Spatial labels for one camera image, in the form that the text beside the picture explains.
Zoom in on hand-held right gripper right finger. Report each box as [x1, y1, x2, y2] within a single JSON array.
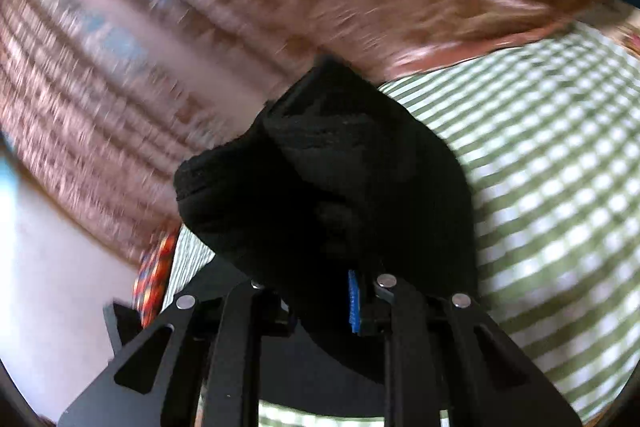
[[347, 269, 583, 427]]

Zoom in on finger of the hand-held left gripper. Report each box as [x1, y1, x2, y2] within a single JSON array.
[[102, 302, 145, 358]]

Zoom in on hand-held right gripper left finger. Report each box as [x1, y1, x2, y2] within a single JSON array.
[[57, 279, 297, 427]]

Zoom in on black pants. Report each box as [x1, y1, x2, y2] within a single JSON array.
[[172, 54, 482, 408]]

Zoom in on green checked bedsheet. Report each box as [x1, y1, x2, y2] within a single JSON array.
[[162, 14, 640, 427]]

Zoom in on brown floral curtain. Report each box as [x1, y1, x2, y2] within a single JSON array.
[[0, 0, 618, 270]]

